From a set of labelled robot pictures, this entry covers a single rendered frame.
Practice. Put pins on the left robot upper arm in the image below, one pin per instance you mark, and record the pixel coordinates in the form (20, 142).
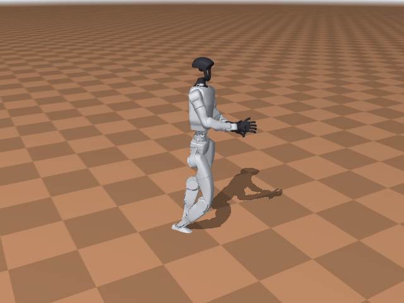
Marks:
(215, 111)

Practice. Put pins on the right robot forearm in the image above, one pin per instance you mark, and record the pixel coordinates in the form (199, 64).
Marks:
(221, 126)

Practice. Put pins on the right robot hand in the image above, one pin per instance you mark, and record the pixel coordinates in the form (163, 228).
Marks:
(240, 126)

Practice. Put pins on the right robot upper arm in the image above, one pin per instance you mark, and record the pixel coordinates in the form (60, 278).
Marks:
(196, 98)

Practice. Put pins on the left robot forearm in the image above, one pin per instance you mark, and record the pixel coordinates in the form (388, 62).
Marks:
(220, 118)

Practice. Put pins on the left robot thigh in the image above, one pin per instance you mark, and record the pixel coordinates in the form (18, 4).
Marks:
(191, 181)

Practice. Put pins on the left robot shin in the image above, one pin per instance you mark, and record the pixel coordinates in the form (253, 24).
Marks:
(189, 199)

